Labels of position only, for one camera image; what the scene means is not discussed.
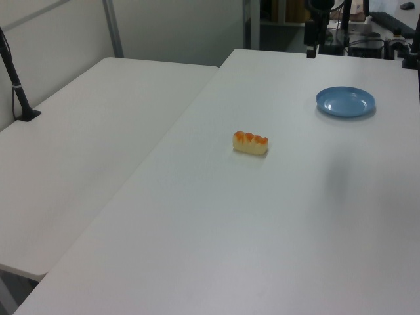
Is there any toy bread with orange glaze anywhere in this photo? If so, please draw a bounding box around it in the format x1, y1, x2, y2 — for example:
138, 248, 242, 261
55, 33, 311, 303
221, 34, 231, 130
232, 130, 270, 156

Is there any black control box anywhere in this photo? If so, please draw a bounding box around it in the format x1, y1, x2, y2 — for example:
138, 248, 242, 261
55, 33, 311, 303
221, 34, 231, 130
347, 39, 385, 59

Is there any black table clamp mount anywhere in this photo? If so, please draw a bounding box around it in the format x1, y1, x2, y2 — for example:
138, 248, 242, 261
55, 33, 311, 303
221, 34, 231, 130
401, 19, 420, 70

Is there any brown cardboard box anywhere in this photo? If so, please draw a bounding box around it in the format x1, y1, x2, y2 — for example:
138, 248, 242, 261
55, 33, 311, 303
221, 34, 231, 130
350, 0, 366, 21

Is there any grey partition frame post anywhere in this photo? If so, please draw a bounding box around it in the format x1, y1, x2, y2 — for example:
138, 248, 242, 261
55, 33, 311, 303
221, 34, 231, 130
101, 0, 125, 60

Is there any black computer keyboard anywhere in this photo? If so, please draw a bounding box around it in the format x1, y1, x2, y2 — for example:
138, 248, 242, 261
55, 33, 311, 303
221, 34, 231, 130
368, 10, 417, 37

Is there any blue plastic plate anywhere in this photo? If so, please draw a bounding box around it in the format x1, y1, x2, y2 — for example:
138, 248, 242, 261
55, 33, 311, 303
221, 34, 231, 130
315, 86, 377, 118

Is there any black monitor stand pole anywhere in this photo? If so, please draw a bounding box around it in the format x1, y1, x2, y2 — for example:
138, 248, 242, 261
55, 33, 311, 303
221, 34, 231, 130
341, 0, 352, 32

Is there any black camera stand pole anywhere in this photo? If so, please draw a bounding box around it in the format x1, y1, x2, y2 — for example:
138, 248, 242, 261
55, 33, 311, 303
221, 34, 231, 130
0, 26, 43, 123

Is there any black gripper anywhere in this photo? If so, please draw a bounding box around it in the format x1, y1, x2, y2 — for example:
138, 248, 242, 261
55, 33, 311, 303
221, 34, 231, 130
303, 19, 320, 60

